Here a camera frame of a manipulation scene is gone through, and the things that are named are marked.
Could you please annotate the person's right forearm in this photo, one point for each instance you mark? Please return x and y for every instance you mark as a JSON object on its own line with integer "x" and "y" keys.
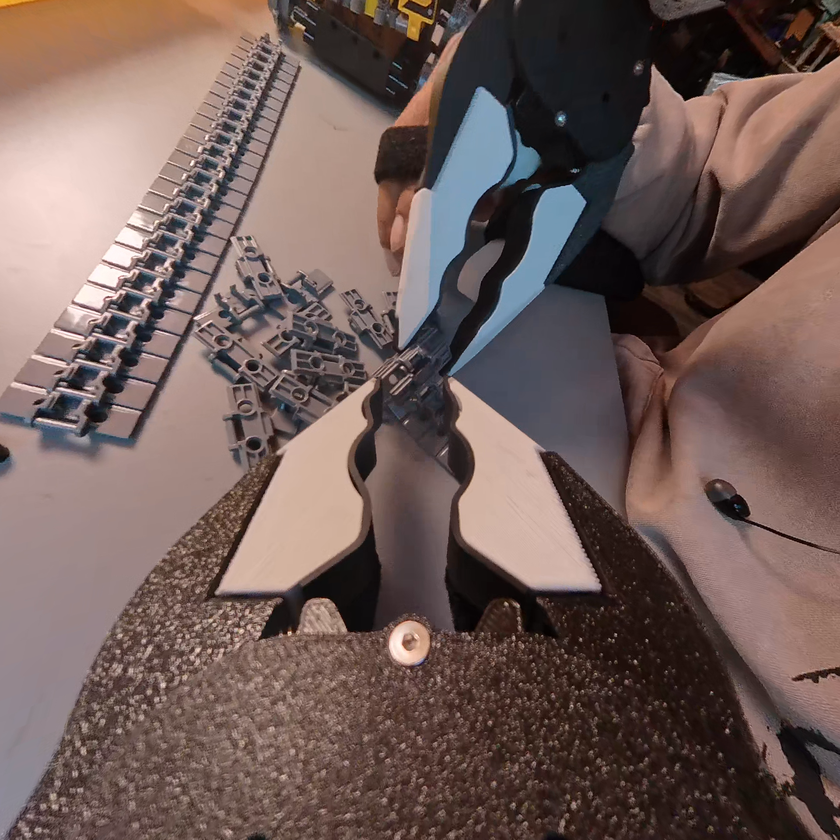
{"x": 722, "y": 184}

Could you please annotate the yellow toy robot vehicle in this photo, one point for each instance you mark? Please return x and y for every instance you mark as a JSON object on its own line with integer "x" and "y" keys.
{"x": 367, "y": 39}

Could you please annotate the person's right hand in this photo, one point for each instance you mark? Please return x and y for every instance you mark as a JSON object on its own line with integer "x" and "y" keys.
{"x": 394, "y": 223}

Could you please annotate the grey desk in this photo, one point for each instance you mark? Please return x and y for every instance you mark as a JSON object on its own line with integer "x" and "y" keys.
{"x": 98, "y": 558}

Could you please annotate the pile of grey track links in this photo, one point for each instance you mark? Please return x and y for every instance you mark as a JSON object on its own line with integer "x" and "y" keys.
{"x": 302, "y": 341}

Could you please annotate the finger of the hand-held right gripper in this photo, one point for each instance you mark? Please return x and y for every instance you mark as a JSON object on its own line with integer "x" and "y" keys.
{"x": 544, "y": 249}
{"x": 453, "y": 197}

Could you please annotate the black chair armrest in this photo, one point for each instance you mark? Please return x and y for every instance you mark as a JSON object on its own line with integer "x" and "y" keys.
{"x": 597, "y": 269}

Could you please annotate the person's beige hoodie torso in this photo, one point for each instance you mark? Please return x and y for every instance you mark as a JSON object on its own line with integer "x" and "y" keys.
{"x": 754, "y": 426}

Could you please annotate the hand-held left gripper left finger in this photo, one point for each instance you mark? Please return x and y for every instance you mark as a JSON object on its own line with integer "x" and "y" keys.
{"x": 295, "y": 518}

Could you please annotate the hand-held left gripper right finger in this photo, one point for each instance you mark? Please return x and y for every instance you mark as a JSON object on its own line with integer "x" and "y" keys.
{"x": 525, "y": 518}

